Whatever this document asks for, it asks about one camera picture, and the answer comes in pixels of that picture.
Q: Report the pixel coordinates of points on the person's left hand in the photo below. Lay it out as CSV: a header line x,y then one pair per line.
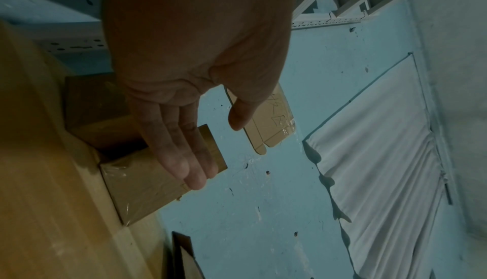
x,y
198,31

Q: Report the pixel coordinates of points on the brown cardboard box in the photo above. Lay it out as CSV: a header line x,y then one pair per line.
x,y
144,187
186,256
95,106

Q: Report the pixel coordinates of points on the flat cardboard sheet with scribble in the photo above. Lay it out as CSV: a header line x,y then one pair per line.
x,y
270,127

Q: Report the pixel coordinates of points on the white cloth sheet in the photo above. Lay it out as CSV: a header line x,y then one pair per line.
x,y
388,166

